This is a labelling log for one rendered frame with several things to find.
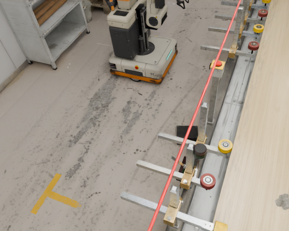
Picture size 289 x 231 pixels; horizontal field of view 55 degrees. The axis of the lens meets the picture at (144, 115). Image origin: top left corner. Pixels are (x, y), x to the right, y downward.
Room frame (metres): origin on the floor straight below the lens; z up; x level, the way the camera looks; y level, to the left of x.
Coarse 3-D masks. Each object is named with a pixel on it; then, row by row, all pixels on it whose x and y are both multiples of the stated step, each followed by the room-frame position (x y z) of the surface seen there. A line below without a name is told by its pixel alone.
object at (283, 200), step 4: (280, 196) 0.53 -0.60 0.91; (284, 196) 0.53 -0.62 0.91; (288, 196) 0.53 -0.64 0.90; (276, 200) 0.52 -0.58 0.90; (280, 200) 0.51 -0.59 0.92; (284, 200) 0.51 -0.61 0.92; (288, 200) 0.51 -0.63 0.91; (276, 204) 0.50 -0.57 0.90; (280, 204) 0.50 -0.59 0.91; (284, 204) 0.49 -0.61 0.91; (288, 204) 0.49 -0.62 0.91; (284, 208) 0.48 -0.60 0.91; (288, 208) 0.47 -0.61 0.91
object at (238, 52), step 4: (200, 48) 1.94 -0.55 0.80; (204, 48) 1.93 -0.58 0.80; (208, 48) 1.91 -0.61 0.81; (212, 48) 1.89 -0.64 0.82; (216, 48) 1.88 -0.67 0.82; (224, 48) 1.87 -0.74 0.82; (224, 52) 1.84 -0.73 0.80; (228, 52) 1.83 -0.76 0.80; (236, 52) 1.80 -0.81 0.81; (240, 52) 1.78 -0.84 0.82; (244, 52) 1.78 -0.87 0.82; (248, 52) 1.77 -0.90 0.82; (248, 56) 1.75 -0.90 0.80; (252, 56) 1.73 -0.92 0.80
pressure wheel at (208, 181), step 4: (204, 176) 0.70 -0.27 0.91; (208, 176) 0.70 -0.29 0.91; (212, 176) 0.69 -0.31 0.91; (200, 180) 0.68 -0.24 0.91; (204, 180) 0.68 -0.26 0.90; (208, 180) 0.67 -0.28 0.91; (212, 180) 0.67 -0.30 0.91; (200, 184) 0.67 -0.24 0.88; (204, 184) 0.66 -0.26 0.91; (208, 184) 0.65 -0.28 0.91; (212, 184) 0.65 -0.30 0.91; (204, 188) 0.65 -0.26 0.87; (208, 188) 0.64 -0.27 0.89
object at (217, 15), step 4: (216, 16) 2.37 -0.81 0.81; (220, 16) 2.35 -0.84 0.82; (224, 16) 2.33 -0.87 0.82; (228, 16) 2.32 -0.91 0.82; (232, 16) 2.31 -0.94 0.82; (236, 16) 2.30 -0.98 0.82; (248, 20) 2.23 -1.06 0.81; (252, 20) 2.21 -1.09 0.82; (256, 20) 2.20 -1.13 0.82; (260, 20) 2.19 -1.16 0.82
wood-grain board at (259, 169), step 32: (288, 0) 2.32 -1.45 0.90; (288, 32) 1.85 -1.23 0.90; (256, 64) 1.52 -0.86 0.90; (288, 64) 1.47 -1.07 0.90; (256, 96) 1.21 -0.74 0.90; (288, 96) 1.18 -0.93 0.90; (256, 128) 0.96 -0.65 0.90; (288, 128) 0.93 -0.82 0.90; (256, 160) 0.75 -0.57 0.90; (288, 160) 0.73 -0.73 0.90; (224, 192) 0.60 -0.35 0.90; (256, 192) 0.57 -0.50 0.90; (288, 192) 0.55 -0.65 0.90; (256, 224) 0.42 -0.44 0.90; (288, 224) 0.40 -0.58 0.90
